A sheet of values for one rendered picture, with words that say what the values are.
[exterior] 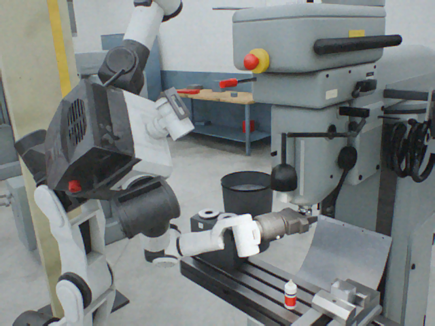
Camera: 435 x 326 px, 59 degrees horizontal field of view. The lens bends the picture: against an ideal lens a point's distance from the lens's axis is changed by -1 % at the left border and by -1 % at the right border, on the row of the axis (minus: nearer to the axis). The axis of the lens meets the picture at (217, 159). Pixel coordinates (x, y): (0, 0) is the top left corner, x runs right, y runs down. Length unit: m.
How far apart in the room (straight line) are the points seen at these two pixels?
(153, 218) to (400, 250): 1.04
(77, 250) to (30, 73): 1.38
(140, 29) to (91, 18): 9.67
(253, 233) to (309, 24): 0.61
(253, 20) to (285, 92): 0.21
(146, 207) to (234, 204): 2.31
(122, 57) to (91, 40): 9.69
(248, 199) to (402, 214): 1.78
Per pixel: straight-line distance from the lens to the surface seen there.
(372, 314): 1.47
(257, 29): 1.02
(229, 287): 1.56
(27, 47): 2.50
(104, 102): 1.03
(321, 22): 0.99
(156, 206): 0.97
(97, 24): 10.96
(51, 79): 2.54
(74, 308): 1.45
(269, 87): 1.12
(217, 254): 1.66
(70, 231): 1.31
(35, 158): 1.32
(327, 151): 1.15
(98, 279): 1.45
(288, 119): 1.14
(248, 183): 3.61
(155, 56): 8.56
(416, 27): 5.50
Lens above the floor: 1.82
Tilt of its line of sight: 18 degrees down
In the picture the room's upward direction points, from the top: 3 degrees counter-clockwise
